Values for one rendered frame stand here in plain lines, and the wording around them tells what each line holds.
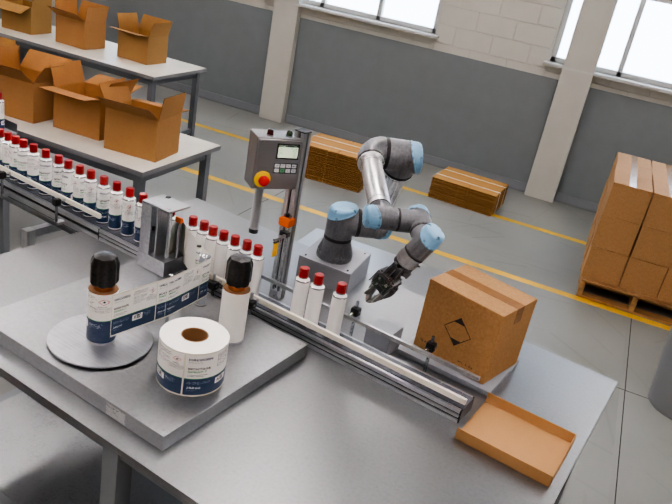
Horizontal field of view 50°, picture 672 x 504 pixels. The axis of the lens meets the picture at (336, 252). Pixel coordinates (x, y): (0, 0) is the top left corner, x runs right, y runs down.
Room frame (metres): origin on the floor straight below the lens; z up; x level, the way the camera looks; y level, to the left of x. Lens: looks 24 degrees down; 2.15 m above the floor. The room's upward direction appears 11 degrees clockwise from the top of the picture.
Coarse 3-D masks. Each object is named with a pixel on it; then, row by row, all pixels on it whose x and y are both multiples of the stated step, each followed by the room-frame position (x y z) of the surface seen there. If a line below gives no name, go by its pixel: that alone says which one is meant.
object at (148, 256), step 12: (144, 204) 2.39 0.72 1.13; (144, 216) 2.39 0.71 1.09; (156, 216) 2.46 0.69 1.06; (168, 216) 2.37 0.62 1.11; (144, 228) 2.39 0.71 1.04; (156, 228) 2.37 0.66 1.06; (168, 228) 2.37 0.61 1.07; (144, 240) 2.39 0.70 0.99; (156, 240) 2.37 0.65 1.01; (168, 240) 2.37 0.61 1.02; (144, 252) 2.38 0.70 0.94; (156, 252) 2.37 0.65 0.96; (168, 252) 2.37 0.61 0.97; (180, 252) 2.45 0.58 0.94; (144, 264) 2.38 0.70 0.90; (156, 264) 2.35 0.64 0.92; (168, 264) 2.35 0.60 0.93; (180, 264) 2.41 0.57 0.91
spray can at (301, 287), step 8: (304, 272) 2.21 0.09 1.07; (296, 280) 2.22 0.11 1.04; (304, 280) 2.21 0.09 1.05; (296, 288) 2.21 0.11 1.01; (304, 288) 2.21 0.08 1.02; (296, 296) 2.21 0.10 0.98; (304, 296) 2.21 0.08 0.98; (296, 304) 2.21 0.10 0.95; (304, 304) 2.22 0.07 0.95; (296, 312) 2.21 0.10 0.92
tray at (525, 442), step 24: (480, 408) 1.97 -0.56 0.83; (504, 408) 1.98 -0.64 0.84; (456, 432) 1.79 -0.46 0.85; (480, 432) 1.84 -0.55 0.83; (504, 432) 1.86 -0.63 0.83; (528, 432) 1.89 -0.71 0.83; (552, 432) 1.91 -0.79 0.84; (504, 456) 1.72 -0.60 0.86; (528, 456) 1.77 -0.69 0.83; (552, 456) 1.79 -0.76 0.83; (552, 480) 1.67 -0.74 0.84
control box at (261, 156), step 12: (252, 132) 2.41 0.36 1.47; (264, 132) 2.42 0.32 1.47; (276, 132) 2.45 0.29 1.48; (252, 144) 2.40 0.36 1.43; (264, 144) 2.36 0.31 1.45; (276, 144) 2.38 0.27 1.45; (300, 144) 2.42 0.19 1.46; (252, 156) 2.38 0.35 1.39; (264, 156) 2.36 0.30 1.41; (300, 156) 2.42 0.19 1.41; (252, 168) 2.36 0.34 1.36; (264, 168) 2.37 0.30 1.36; (252, 180) 2.36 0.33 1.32; (276, 180) 2.39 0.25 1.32; (288, 180) 2.41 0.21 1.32
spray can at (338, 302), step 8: (336, 288) 2.17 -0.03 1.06; (344, 288) 2.15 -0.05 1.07; (336, 296) 2.15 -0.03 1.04; (344, 296) 2.15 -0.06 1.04; (336, 304) 2.14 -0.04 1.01; (344, 304) 2.15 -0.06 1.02; (336, 312) 2.14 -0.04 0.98; (328, 320) 2.15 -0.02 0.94; (336, 320) 2.14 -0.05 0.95; (328, 328) 2.15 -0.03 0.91; (336, 328) 2.14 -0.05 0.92
